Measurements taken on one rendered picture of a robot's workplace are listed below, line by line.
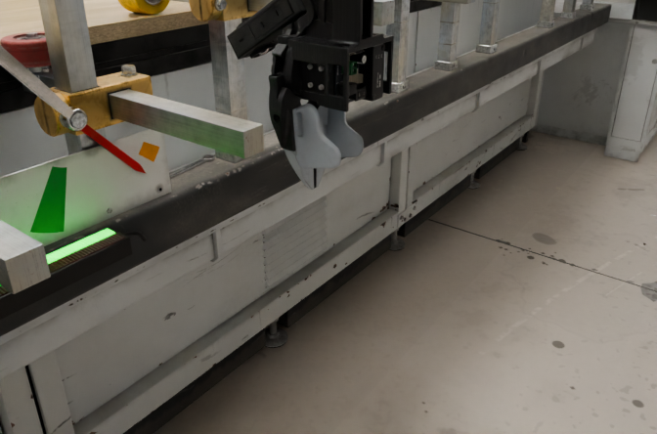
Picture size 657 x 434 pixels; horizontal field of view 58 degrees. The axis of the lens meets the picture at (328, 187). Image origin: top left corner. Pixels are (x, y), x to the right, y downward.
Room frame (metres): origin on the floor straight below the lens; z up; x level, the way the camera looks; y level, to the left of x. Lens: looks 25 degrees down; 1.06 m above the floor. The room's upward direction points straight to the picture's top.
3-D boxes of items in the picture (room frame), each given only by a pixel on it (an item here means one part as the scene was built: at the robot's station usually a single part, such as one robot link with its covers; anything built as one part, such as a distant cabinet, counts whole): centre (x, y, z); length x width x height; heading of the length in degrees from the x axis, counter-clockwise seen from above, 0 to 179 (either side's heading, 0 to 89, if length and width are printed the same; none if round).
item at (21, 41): (0.83, 0.41, 0.85); 0.08 x 0.08 x 0.11
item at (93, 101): (0.72, 0.29, 0.85); 0.14 x 0.06 x 0.05; 143
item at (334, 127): (0.54, -0.01, 0.86); 0.06 x 0.03 x 0.09; 53
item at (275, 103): (0.52, 0.03, 0.91); 0.05 x 0.02 x 0.09; 143
